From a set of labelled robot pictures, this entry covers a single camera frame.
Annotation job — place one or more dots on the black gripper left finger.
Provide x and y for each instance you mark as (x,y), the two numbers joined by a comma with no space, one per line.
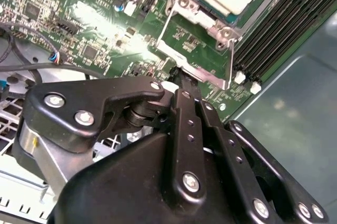
(60,129)

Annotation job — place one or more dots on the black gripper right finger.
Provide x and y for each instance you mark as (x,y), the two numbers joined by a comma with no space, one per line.
(222,153)

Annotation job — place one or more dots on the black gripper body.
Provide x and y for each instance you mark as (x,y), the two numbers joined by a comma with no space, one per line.
(118,189)

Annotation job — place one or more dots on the metal socket cover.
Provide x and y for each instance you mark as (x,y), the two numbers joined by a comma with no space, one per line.
(212,77)

